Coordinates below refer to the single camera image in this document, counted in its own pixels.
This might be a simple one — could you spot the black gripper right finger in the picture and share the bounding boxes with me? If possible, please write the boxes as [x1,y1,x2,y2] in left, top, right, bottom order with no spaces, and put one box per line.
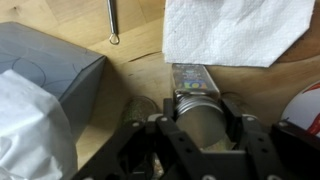
[220,97,268,162]

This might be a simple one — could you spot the white red utensil crock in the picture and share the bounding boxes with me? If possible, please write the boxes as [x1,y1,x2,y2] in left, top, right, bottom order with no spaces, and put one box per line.
[280,81,320,138]

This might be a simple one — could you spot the grey-blue tissue box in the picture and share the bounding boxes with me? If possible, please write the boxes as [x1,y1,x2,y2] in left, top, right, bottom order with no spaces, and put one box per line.
[0,21,108,142]

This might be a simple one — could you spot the white tissue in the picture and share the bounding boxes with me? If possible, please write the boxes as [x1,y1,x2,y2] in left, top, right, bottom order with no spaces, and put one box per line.
[0,68,79,180]

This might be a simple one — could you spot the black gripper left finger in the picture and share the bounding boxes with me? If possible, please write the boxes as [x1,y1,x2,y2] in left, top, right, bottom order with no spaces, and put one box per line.
[146,97,204,162]

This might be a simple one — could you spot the crumpled white paper towel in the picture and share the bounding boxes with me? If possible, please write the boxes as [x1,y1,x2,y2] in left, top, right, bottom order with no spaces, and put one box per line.
[162,0,316,68]

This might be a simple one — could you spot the green herb spice jar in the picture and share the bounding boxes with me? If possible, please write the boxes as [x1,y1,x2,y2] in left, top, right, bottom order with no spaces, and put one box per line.
[115,95,162,135]

